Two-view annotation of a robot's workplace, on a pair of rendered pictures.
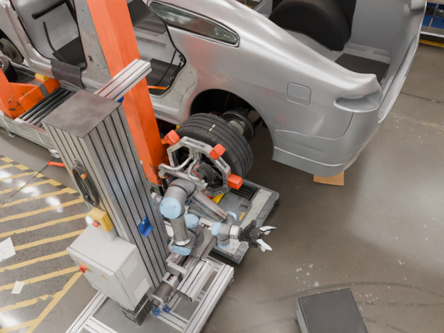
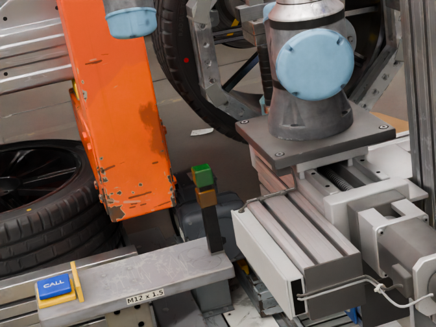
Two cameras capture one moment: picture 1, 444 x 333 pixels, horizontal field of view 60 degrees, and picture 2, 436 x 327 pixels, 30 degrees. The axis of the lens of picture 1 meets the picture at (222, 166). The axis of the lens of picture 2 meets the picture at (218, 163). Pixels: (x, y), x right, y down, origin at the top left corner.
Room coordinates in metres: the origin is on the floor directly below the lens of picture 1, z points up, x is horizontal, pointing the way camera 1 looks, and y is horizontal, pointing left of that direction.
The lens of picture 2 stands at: (0.87, 1.76, 1.33)
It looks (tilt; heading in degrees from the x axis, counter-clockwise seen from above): 22 degrees down; 314
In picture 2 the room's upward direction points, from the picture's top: 10 degrees counter-clockwise
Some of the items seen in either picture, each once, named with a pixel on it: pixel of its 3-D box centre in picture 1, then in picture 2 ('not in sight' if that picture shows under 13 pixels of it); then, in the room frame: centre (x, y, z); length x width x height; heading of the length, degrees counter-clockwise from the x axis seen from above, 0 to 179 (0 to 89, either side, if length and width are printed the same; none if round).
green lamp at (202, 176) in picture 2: not in sight; (202, 175); (2.03, 0.60, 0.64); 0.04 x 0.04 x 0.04; 56
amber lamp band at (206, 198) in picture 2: not in sight; (205, 196); (2.03, 0.60, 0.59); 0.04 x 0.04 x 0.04; 56
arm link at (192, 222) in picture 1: (190, 225); not in sight; (1.41, 0.24, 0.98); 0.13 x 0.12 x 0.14; 161
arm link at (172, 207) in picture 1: (178, 223); not in sight; (1.29, 0.28, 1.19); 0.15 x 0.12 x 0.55; 161
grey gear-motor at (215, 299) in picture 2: not in sight; (205, 230); (2.40, 0.26, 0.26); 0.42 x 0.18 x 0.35; 146
